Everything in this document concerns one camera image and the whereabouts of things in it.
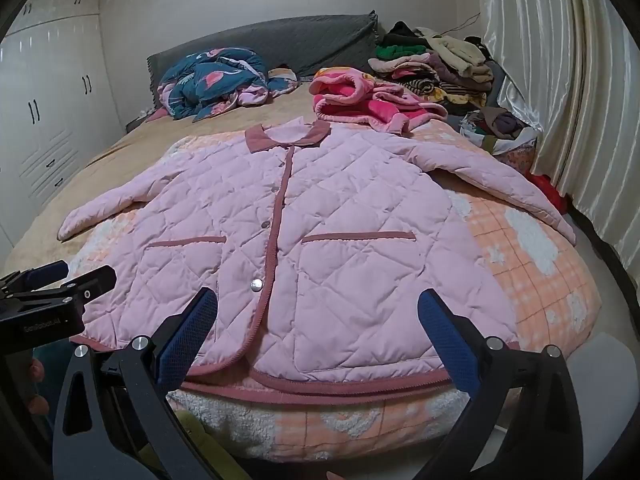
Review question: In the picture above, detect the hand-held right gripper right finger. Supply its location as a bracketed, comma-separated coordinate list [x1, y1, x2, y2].
[415, 287, 586, 480]

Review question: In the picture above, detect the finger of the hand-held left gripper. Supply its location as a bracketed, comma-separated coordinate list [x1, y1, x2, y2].
[0, 260, 69, 297]
[10, 266, 117, 311]

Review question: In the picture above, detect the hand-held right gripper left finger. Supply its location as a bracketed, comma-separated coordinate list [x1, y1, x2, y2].
[52, 286, 223, 480]

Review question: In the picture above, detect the pink quilted jacket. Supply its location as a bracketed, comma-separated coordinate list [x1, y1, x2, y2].
[57, 116, 578, 406]

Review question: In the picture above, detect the floral bag of clothes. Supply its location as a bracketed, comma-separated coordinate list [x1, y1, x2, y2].
[460, 105, 543, 171]

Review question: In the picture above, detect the pile of folded clothes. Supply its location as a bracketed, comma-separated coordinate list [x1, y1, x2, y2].
[368, 21, 501, 108]

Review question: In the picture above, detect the person's left hand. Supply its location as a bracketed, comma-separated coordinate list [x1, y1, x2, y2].
[27, 357, 51, 416]

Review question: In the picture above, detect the green cloth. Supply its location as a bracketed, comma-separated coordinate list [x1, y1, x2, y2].
[135, 407, 226, 480]

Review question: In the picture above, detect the orange plaid bear blanket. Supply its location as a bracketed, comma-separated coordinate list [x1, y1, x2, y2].
[60, 120, 603, 463]

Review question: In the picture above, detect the bed with beige sheet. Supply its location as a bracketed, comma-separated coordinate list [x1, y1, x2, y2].
[0, 67, 451, 281]

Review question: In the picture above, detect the red plastic bag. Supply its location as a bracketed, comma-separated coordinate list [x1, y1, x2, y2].
[527, 172, 568, 216]

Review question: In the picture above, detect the white wardrobe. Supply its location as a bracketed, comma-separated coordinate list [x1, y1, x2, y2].
[0, 0, 126, 251]

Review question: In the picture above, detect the blue flamingo print quilt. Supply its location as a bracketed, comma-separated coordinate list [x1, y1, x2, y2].
[159, 46, 301, 121]

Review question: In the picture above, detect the hot pink fleece blanket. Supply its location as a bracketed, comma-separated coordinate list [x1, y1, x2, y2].
[309, 66, 448, 136]

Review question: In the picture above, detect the dark grey chair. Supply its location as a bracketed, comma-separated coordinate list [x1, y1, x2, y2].
[487, 60, 521, 106]

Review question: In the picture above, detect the white satin curtain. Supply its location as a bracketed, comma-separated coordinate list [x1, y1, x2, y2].
[477, 0, 640, 281]

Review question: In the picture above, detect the grey headboard cover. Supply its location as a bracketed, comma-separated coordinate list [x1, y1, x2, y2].
[146, 10, 381, 108]

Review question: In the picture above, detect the black wall cable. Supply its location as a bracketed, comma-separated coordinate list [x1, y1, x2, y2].
[442, 10, 482, 36]

